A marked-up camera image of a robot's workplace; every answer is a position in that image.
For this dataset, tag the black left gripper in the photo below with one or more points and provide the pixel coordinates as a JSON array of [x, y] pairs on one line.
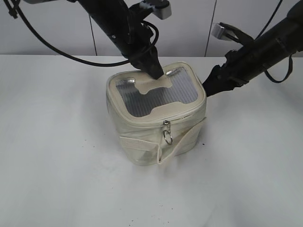
[[148, 62]]

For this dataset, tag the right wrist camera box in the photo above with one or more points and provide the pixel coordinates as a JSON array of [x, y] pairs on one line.
[[223, 31]]

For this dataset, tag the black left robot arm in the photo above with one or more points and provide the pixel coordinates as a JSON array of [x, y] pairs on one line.
[[124, 26]]

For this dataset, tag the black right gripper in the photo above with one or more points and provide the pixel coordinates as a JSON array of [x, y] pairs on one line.
[[219, 80]]

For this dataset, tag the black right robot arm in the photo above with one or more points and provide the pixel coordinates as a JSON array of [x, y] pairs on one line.
[[256, 55]]

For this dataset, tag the cream fabric zipper bag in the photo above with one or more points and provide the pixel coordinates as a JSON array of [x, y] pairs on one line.
[[157, 119]]

